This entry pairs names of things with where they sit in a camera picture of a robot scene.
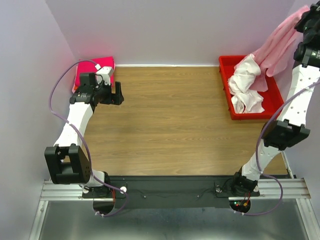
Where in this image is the light pink t-shirt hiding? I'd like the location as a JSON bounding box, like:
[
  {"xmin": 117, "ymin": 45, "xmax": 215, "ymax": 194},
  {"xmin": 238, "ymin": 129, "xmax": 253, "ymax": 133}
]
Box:
[{"xmin": 250, "ymin": 5, "xmax": 310, "ymax": 92}]

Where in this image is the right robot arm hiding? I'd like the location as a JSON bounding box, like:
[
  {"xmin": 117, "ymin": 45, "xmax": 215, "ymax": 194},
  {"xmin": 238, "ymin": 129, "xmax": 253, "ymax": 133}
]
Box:
[{"xmin": 227, "ymin": 3, "xmax": 320, "ymax": 195}]

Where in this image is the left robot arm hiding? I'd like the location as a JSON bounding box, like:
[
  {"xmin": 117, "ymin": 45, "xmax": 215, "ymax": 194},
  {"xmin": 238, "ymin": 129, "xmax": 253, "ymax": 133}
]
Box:
[{"xmin": 44, "ymin": 72, "xmax": 124, "ymax": 197}]

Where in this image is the folded magenta t-shirt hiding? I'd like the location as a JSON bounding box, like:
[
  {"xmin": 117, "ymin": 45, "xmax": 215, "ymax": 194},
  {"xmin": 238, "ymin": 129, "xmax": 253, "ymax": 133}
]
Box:
[{"xmin": 74, "ymin": 56, "xmax": 116, "ymax": 87}]

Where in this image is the red plastic bin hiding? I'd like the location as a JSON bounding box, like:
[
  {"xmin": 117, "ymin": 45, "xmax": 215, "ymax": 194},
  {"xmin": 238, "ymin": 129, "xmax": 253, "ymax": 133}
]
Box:
[{"xmin": 218, "ymin": 55, "xmax": 284, "ymax": 121}]

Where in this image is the white crumpled t-shirt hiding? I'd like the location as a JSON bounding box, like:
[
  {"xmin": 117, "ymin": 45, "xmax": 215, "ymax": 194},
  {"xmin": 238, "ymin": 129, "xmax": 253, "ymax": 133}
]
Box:
[{"xmin": 227, "ymin": 53, "xmax": 265, "ymax": 114}]

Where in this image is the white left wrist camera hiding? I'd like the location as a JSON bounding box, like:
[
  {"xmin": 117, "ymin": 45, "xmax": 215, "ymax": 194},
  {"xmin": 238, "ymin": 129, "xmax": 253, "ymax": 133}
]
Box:
[{"xmin": 95, "ymin": 66, "xmax": 114, "ymax": 86}]

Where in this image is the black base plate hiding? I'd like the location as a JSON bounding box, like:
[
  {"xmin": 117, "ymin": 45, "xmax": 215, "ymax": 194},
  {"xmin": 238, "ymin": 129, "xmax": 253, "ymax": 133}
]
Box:
[{"xmin": 81, "ymin": 175, "xmax": 261, "ymax": 210}]

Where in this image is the aluminium frame rail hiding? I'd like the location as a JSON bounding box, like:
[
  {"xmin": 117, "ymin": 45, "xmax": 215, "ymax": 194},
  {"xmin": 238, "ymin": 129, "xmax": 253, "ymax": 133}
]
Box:
[{"xmin": 40, "ymin": 178, "xmax": 311, "ymax": 201}]

